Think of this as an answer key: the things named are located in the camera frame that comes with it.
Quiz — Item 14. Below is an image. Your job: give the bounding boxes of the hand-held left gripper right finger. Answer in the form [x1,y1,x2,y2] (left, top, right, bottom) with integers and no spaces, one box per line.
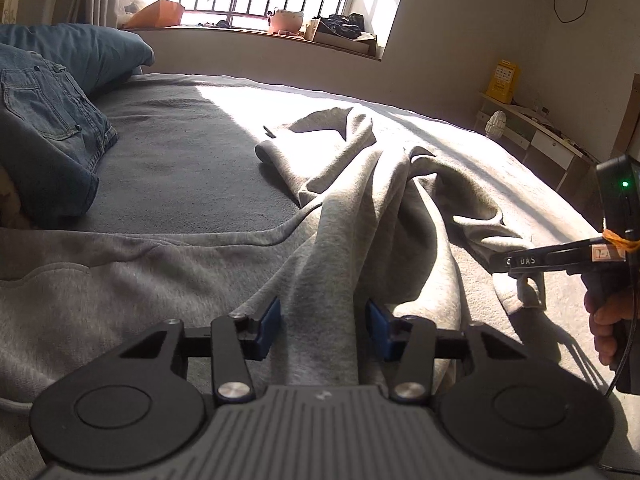
[365,298,526,405]

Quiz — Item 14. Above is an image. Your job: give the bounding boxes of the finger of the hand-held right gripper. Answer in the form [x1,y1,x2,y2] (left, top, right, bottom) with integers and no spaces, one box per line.
[506,265,548,310]

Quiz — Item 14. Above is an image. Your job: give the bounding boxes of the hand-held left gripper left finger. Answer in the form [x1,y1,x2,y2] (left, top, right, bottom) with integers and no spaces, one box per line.
[119,296,282,407]

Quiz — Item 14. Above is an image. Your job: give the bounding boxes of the grey hooded sweatshirt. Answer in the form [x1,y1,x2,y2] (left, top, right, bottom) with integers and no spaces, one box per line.
[0,107,551,466]

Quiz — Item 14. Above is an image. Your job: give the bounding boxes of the dark clothes pile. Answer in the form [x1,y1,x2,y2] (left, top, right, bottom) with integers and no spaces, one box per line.
[319,12,367,40]

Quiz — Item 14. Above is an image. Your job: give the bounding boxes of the person's right hand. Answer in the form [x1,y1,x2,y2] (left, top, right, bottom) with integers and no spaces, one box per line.
[584,289,633,367]

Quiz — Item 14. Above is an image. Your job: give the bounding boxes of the orange rubber band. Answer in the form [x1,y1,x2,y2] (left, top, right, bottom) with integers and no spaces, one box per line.
[602,229,640,255]

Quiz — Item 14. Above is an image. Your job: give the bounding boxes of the white desk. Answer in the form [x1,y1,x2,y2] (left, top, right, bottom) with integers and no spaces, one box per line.
[472,91,608,206]

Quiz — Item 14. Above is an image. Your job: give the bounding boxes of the yellow box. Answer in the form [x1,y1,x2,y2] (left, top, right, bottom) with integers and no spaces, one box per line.
[486,59,521,105]

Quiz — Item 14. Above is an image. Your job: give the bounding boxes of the cardboard box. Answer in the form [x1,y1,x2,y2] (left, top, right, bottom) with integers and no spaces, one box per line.
[302,12,379,57]

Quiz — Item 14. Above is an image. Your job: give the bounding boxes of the beige cloth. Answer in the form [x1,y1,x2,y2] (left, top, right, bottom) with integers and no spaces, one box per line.
[0,162,23,228]

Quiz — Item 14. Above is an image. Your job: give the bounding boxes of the blue jeans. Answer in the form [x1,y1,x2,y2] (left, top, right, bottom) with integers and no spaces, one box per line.
[0,42,119,217]

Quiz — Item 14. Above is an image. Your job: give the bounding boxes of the blue duvet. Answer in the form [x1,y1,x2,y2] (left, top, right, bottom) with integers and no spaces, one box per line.
[0,22,156,97]

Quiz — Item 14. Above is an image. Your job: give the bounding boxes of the orange bag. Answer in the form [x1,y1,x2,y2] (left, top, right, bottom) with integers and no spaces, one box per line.
[122,0,186,30]

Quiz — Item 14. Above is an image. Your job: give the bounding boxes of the white plastic bag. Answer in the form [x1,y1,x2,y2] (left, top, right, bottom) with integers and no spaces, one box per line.
[116,0,151,26]

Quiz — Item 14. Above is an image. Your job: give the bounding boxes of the dark gripper cable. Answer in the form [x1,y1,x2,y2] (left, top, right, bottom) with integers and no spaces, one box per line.
[602,260,640,403]

